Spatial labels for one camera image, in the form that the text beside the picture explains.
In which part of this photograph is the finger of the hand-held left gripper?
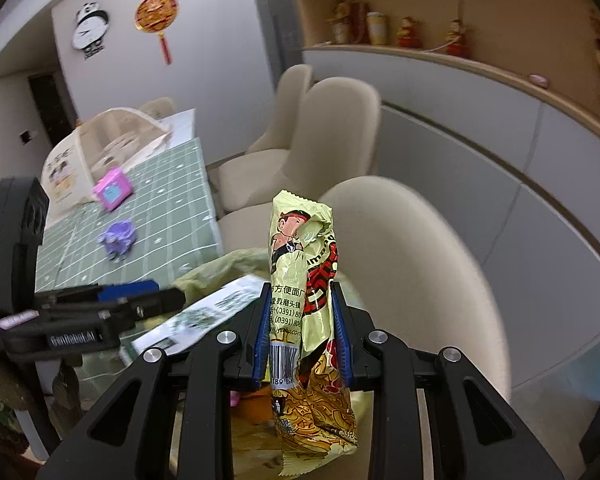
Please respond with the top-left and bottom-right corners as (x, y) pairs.
(34, 287), (187, 334)
(35, 280), (161, 307)

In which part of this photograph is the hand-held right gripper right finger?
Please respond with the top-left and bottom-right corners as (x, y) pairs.
(330, 282), (566, 480)

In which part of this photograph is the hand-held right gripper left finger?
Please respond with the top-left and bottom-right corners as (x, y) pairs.
(35, 282), (273, 480)

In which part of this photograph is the green and white packet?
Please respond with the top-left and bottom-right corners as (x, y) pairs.
(130, 274), (271, 358)

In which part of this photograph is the yellow trash bag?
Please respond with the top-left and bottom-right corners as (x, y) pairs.
(55, 247), (376, 480)

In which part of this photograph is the yellow snack packet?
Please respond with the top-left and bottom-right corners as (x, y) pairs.
(267, 190), (361, 477)

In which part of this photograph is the person's left forearm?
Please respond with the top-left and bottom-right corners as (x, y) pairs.
(0, 357), (33, 456)

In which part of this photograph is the purple toy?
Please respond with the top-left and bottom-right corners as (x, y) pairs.
(97, 220), (137, 261)

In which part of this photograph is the green checkered tablecloth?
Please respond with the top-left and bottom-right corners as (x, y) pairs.
(34, 137), (224, 293)

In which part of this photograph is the pink toy box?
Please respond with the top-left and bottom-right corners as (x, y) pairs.
(92, 167), (133, 211)

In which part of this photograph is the beige chair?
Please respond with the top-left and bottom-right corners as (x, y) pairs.
(245, 64), (315, 156)
(320, 176), (512, 401)
(217, 77), (382, 221)

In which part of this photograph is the dark door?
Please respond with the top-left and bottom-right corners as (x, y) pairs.
(27, 72), (78, 148)

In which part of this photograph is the beige mesh food cover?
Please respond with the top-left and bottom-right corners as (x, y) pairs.
(40, 106), (173, 223)

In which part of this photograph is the grey sideboard cabinet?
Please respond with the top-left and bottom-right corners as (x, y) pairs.
(302, 47), (600, 396)

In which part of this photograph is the grey tall cabinet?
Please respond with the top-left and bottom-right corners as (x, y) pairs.
(247, 0), (311, 106)

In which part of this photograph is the white and yellow cup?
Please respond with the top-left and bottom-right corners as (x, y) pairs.
(366, 11), (388, 45)

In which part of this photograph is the red seated figurine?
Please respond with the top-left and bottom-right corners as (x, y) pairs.
(396, 16), (421, 49)
(445, 19), (472, 58)

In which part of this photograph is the flower vase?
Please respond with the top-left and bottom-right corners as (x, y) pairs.
(327, 0), (353, 45)

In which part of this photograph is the dark red bag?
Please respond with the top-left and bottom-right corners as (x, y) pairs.
(350, 2), (370, 43)

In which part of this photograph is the panda wall clock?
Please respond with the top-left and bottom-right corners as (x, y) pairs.
(72, 2), (111, 61)

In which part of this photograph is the red knot wall ornament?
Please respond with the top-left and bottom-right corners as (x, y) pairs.
(134, 0), (181, 65)

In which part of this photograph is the white charger cable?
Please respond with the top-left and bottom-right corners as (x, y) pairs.
(425, 0), (465, 53)

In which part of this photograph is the wooden wall shelf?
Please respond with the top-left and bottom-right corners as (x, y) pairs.
(287, 0), (600, 156)

